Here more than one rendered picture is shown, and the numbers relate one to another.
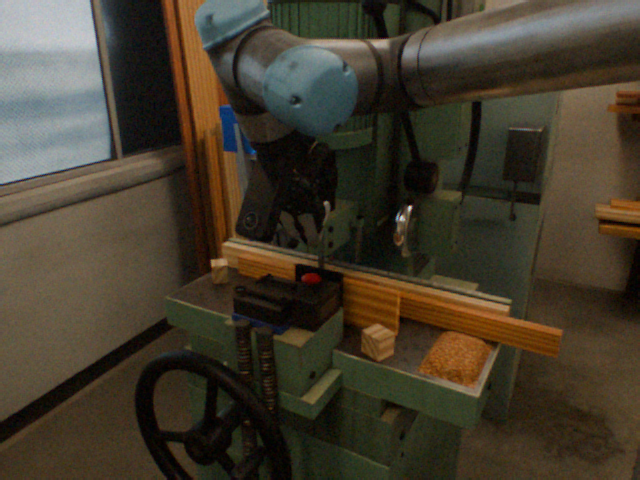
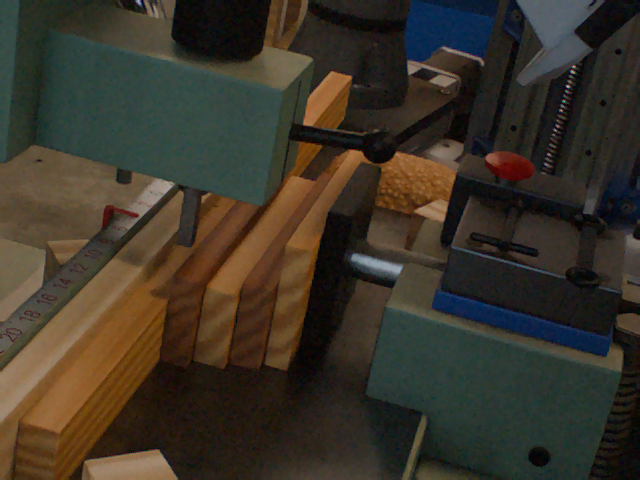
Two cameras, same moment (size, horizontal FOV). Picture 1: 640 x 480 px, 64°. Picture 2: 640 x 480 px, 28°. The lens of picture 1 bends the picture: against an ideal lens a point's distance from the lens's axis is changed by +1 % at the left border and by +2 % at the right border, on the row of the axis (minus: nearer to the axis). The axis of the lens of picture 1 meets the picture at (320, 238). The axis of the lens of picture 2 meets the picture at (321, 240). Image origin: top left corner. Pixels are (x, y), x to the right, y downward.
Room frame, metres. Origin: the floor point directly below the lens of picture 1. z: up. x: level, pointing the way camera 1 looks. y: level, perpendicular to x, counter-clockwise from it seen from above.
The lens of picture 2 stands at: (1.06, 0.66, 1.28)
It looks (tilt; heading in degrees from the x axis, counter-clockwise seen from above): 25 degrees down; 249
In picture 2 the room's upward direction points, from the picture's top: 12 degrees clockwise
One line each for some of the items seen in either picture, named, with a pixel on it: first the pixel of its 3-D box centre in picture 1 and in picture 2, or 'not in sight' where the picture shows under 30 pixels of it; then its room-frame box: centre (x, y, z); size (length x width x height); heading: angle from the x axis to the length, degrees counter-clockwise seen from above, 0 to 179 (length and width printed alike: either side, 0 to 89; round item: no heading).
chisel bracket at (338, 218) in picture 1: (327, 229); (172, 112); (0.91, -0.01, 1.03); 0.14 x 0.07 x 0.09; 150
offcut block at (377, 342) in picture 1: (377, 342); (441, 237); (0.68, -0.09, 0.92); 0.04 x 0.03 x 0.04; 39
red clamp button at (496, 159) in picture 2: (311, 278); (509, 165); (0.70, 0.01, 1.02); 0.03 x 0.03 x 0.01
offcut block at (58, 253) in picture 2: not in sight; (77, 273); (0.92, -0.20, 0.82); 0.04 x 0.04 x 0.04; 10
